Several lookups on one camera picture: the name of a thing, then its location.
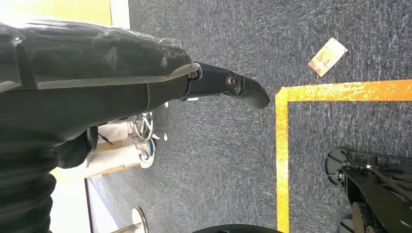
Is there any person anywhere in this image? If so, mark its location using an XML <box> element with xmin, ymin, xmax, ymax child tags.
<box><xmin>84</xmin><ymin>102</ymin><xmax>169</xmax><ymax>179</ymax></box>

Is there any white and orange card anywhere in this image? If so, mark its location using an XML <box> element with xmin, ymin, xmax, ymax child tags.
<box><xmin>308</xmin><ymin>37</ymin><xmax>349</xmax><ymax>78</ymax></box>

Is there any ribbed grey left arm sleeve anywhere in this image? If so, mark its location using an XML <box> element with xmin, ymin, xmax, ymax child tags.
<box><xmin>0</xmin><ymin>126</ymin><xmax>60</xmax><ymax>233</ymax></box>

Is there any round metal stand base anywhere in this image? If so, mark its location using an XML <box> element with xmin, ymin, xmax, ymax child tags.
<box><xmin>111</xmin><ymin>206</ymin><xmax>149</xmax><ymax>233</ymax></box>

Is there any yellow floor tape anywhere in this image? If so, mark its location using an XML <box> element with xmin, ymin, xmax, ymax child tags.
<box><xmin>275</xmin><ymin>79</ymin><xmax>412</xmax><ymax>233</ymax></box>

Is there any black rounded robot part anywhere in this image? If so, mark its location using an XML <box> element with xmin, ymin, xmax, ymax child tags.
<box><xmin>191</xmin><ymin>224</ymin><xmax>284</xmax><ymax>233</ymax></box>

